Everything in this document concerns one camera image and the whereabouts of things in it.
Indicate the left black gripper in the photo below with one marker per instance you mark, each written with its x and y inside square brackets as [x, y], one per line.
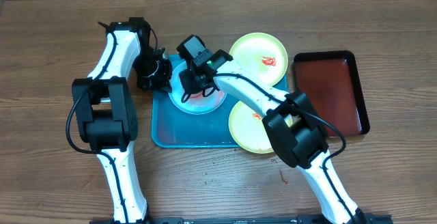
[162, 82]

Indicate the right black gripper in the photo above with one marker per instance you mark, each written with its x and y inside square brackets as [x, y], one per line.
[193, 88]

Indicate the light blue plate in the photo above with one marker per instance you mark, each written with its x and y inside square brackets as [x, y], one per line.
[198, 106]

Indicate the yellow-green plate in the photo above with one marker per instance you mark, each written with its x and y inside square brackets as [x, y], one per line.
[262, 55]
[247, 129]

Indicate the dark sponge with red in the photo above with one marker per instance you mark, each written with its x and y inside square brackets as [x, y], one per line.
[196, 96]

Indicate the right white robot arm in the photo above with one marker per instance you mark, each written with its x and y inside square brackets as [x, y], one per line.
[295, 131]

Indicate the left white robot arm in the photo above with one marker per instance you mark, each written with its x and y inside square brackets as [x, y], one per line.
[103, 120]

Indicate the teal plastic tray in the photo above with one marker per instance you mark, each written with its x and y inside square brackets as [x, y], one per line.
[173, 128]

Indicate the dark red black-rimmed tray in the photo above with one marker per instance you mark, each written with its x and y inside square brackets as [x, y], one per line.
[330, 80]

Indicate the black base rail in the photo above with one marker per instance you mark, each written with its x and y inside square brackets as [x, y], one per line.
[300, 219]

